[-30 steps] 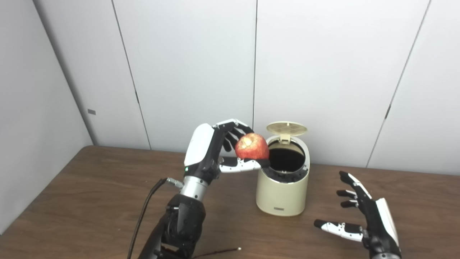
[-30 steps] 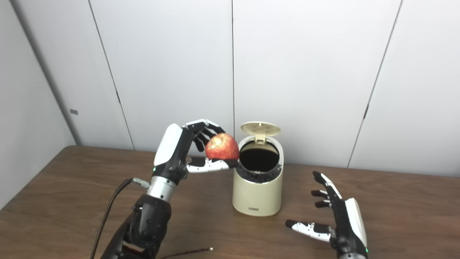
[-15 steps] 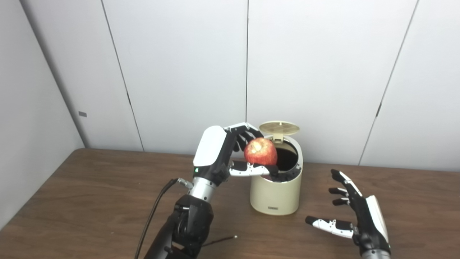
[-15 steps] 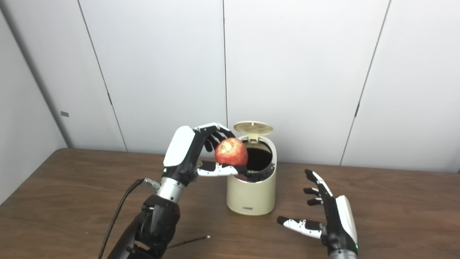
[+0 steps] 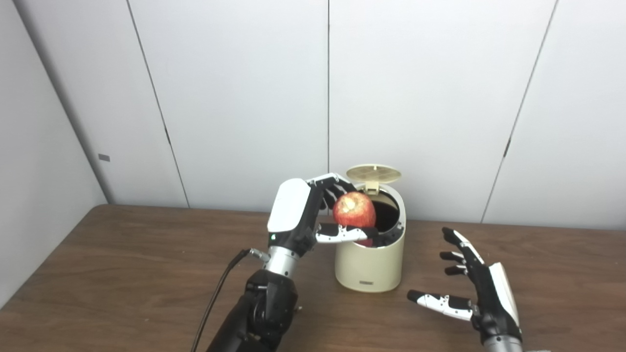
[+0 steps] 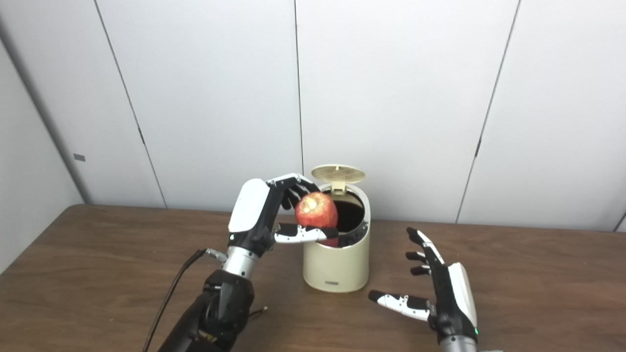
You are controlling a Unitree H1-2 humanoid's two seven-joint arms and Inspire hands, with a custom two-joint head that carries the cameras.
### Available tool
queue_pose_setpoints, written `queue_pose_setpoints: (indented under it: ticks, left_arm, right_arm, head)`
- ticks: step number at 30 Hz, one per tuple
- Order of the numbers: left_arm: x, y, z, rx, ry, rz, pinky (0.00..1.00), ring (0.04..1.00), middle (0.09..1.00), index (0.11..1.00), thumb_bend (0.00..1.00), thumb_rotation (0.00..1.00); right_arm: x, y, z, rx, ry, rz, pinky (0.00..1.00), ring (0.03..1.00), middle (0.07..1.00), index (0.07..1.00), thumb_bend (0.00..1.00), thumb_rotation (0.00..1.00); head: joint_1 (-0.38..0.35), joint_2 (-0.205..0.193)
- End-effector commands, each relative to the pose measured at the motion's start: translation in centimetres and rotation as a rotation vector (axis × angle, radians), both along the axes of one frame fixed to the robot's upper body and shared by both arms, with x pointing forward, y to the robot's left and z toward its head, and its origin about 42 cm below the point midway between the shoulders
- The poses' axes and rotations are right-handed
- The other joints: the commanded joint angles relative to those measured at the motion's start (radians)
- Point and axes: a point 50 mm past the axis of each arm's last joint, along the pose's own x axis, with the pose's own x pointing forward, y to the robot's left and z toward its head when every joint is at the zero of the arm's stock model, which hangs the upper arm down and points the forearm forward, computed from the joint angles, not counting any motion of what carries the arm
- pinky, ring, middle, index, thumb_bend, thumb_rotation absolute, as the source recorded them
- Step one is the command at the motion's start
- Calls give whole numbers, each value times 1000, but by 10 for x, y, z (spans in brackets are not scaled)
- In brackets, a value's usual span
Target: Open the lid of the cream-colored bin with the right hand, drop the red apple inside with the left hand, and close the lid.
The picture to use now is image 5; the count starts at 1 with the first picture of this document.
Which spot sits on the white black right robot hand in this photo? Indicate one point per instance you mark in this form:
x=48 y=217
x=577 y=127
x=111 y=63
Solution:
x=494 y=303

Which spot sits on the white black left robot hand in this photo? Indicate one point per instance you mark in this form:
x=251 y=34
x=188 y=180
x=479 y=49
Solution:
x=291 y=210

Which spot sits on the red apple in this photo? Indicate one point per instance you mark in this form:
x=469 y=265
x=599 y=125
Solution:
x=354 y=210

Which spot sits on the round cream bin lid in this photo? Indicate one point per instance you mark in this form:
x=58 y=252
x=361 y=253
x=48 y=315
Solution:
x=374 y=172

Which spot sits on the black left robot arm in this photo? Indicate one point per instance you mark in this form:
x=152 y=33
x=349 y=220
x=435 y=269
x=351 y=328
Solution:
x=269 y=303

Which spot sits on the cream-colored bin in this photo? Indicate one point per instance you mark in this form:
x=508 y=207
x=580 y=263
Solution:
x=369 y=266

